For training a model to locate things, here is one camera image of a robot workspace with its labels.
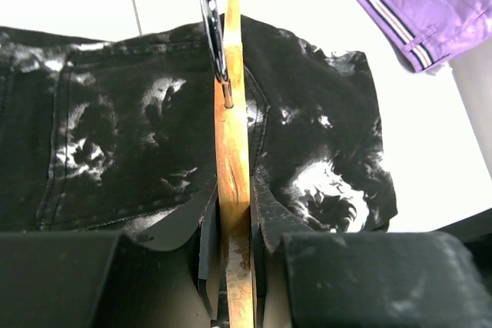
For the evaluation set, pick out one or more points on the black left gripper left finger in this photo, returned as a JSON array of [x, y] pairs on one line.
[[181, 272]]

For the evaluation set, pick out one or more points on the purple garment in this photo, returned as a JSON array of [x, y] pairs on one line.
[[428, 33]]

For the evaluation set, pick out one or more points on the black white patterned trousers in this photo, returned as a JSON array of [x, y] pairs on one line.
[[117, 134]]

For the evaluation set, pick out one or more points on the wooden hanger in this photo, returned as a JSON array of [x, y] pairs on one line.
[[232, 156]]

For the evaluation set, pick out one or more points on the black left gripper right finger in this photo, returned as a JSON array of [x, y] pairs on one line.
[[292, 265]]

